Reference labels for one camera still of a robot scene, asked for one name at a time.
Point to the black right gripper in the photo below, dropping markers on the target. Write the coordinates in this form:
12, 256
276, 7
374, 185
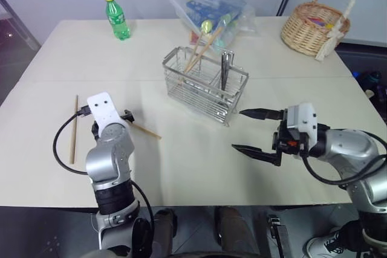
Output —
287, 144

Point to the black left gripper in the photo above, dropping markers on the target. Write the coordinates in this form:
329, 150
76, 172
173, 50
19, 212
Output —
128, 116

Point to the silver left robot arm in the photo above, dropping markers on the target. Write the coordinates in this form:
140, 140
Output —
106, 161

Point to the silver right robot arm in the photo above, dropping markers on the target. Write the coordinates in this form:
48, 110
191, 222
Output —
347, 146

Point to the metal spoon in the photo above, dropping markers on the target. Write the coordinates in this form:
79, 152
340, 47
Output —
224, 70

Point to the colourful item in wicker basket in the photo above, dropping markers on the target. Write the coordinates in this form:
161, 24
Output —
317, 21

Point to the wooden chopstick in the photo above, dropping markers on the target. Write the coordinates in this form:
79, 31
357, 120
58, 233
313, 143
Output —
74, 131
148, 132
195, 50
205, 47

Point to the green plastic soda bottle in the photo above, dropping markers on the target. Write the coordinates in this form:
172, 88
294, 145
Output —
118, 20

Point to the black floor device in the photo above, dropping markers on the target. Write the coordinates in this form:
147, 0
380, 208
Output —
276, 234

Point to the dark bag with bottles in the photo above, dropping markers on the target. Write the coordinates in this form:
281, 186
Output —
372, 84

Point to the clear plastic bag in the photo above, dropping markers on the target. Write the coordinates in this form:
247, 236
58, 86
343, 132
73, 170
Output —
242, 17

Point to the white sneaker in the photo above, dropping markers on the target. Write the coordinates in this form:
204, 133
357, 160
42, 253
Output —
323, 244

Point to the blue patterned packet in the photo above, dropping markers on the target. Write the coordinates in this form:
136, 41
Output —
199, 8

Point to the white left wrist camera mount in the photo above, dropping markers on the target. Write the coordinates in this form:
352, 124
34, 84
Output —
102, 110

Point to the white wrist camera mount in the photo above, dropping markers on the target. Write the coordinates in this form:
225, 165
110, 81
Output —
303, 119
102, 110

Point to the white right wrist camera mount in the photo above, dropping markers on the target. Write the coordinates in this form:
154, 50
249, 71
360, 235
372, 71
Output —
303, 119

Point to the grey metal frame bar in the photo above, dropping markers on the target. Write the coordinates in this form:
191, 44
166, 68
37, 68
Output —
21, 22

